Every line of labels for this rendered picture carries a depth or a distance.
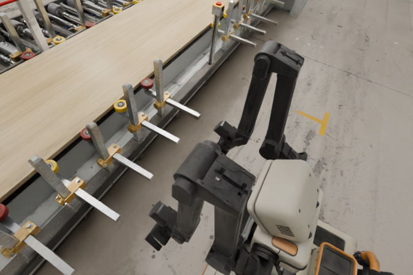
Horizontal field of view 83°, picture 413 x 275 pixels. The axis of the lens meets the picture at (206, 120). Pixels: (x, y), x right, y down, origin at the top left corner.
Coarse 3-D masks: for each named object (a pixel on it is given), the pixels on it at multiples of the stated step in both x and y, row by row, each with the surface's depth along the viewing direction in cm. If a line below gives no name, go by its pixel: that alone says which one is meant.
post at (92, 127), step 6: (90, 126) 105; (96, 126) 108; (90, 132) 108; (96, 132) 110; (96, 138) 112; (102, 138) 115; (96, 144) 115; (102, 144) 118; (102, 150) 120; (102, 156) 124; (108, 156) 127; (108, 168) 133
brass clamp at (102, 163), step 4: (112, 144) 133; (108, 148) 131; (112, 148) 132; (116, 148) 132; (112, 152) 130; (116, 152) 131; (120, 152) 136; (100, 160) 126; (104, 160) 126; (108, 160) 128; (112, 160) 132; (100, 164) 125; (104, 164) 126; (108, 164) 129
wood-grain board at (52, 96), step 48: (144, 0) 233; (192, 0) 243; (96, 48) 175; (144, 48) 181; (0, 96) 137; (48, 96) 141; (96, 96) 145; (0, 144) 118; (48, 144) 121; (0, 192) 103
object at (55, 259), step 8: (8, 216) 103; (8, 224) 101; (16, 224) 101; (32, 240) 98; (40, 248) 96; (48, 248) 98; (48, 256) 95; (56, 256) 95; (56, 264) 93; (64, 264) 94; (64, 272) 92; (72, 272) 92
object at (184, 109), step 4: (144, 92) 164; (148, 92) 161; (152, 92) 162; (152, 96) 162; (168, 100) 158; (172, 100) 159; (168, 104) 159; (172, 104) 157; (176, 104) 157; (180, 104) 157; (176, 108) 158; (180, 108) 155; (184, 108) 155; (188, 108) 156; (184, 112) 156; (188, 112) 154; (192, 112) 154; (196, 112) 154; (192, 116) 154; (196, 116) 152
